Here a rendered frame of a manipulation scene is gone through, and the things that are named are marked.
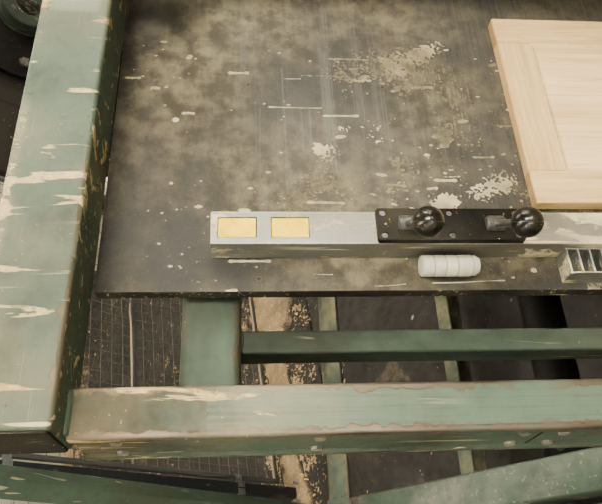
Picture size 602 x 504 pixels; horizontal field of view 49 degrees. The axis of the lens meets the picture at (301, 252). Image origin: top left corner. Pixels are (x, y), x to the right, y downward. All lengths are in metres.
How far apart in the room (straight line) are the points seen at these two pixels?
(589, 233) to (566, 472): 0.63
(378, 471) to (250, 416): 2.15
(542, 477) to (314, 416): 0.81
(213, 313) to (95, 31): 0.44
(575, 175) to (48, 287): 0.74
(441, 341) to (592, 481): 0.60
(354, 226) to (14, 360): 0.44
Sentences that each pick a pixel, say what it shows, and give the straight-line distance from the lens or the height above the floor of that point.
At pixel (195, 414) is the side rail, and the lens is 0.77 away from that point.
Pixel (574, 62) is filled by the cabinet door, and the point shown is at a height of 1.18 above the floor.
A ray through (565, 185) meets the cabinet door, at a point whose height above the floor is 1.25.
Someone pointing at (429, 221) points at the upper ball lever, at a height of 1.53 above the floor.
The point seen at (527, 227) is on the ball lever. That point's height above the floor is 1.44.
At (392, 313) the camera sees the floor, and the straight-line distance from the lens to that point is 2.96.
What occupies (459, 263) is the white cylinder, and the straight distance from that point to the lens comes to 0.90.
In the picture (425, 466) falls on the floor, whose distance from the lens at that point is 2.73.
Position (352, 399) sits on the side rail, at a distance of 0.78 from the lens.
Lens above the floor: 2.07
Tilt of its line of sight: 35 degrees down
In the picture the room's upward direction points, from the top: 70 degrees counter-clockwise
